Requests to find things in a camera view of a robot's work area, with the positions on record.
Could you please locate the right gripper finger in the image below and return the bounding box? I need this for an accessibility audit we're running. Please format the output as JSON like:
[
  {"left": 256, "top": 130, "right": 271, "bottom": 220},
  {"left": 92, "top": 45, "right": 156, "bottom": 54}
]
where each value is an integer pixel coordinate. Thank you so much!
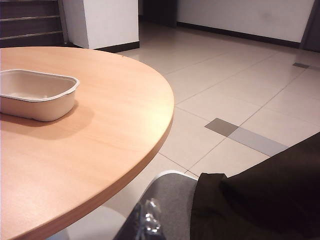
[{"left": 113, "top": 197, "right": 167, "bottom": 240}]

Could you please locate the beige rectangular paper tray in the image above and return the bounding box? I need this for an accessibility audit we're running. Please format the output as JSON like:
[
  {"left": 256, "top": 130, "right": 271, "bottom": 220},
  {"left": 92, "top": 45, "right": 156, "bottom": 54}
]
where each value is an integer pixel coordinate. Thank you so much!
[{"left": 0, "top": 69, "right": 80, "bottom": 123}]

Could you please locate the dark brown cloth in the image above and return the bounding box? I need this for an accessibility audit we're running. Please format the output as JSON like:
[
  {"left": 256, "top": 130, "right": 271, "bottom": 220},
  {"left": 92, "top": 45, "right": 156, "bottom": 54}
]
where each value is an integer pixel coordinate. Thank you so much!
[{"left": 189, "top": 131, "right": 320, "bottom": 240}]

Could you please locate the dark door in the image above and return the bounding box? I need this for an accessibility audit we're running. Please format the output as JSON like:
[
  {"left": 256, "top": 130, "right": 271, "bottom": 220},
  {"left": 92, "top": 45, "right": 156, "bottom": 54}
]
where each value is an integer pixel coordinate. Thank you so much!
[{"left": 138, "top": 0, "right": 179, "bottom": 28}]

